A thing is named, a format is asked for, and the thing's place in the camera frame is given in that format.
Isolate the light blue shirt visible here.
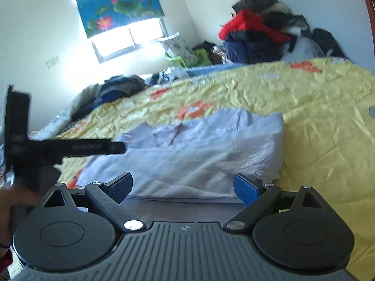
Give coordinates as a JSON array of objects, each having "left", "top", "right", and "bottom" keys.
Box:
[{"left": 77, "top": 108, "right": 285, "bottom": 203}]

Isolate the yellow carrot print blanket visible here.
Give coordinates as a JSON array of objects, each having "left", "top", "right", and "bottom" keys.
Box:
[{"left": 29, "top": 57, "right": 375, "bottom": 270}]

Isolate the green plastic stool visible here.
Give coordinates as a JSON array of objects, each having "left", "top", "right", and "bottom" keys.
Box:
[{"left": 164, "top": 48, "right": 212, "bottom": 68}]

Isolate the brown wooden door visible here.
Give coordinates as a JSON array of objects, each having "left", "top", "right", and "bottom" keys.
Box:
[{"left": 356, "top": 0, "right": 375, "bottom": 75}]

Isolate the red jacket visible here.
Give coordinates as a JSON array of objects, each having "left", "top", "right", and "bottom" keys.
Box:
[{"left": 218, "top": 9, "right": 297, "bottom": 44}]

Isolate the pile of dark clothes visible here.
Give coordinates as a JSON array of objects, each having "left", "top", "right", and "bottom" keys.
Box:
[{"left": 231, "top": 0, "right": 311, "bottom": 37}]

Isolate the black bag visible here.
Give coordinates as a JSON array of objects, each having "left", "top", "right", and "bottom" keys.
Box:
[{"left": 193, "top": 41, "right": 227, "bottom": 65}]

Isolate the lotus print window blind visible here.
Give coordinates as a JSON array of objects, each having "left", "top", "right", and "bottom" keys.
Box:
[{"left": 70, "top": 0, "right": 165, "bottom": 39}]

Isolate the person's left hand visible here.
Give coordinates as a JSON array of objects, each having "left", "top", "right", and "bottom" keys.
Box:
[{"left": 0, "top": 181, "right": 42, "bottom": 248}]

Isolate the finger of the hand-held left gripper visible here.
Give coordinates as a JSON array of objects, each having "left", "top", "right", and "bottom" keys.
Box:
[{"left": 61, "top": 140, "right": 127, "bottom": 164}]

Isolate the stack of folded dark clothes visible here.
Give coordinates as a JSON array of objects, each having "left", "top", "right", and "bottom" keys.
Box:
[{"left": 70, "top": 74, "right": 147, "bottom": 121}]

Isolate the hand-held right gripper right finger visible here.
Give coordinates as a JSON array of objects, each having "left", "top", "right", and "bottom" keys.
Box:
[{"left": 223, "top": 173, "right": 326, "bottom": 236}]

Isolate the white plastic bag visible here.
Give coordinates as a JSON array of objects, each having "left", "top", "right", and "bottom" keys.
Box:
[{"left": 151, "top": 66, "right": 189, "bottom": 86}]

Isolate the grey duvet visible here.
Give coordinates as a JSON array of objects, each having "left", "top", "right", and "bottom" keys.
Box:
[{"left": 29, "top": 83, "right": 101, "bottom": 141}]

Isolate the navy puffer jacket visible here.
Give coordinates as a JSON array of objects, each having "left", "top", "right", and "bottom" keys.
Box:
[{"left": 223, "top": 32, "right": 295, "bottom": 64}]

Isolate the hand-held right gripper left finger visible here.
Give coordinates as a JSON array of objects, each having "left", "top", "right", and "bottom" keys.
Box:
[{"left": 39, "top": 172, "right": 147, "bottom": 235}]

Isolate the black backpack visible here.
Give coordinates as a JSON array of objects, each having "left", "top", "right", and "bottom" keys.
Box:
[{"left": 311, "top": 28, "right": 348, "bottom": 59}]

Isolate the window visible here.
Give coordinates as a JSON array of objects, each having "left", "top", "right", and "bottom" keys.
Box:
[{"left": 91, "top": 17, "right": 170, "bottom": 64}]

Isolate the white fluffy bundle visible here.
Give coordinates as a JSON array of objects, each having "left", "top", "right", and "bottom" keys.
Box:
[{"left": 289, "top": 34, "right": 326, "bottom": 60}]

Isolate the floral pillow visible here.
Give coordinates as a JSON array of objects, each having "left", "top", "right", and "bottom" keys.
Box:
[{"left": 158, "top": 32, "right": 196, "bottom": 65}]

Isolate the blue knitted blanket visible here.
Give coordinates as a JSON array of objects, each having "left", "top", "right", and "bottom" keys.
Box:
[{"left": 184, "top": 62, "right": 247, "bottom": 78}]

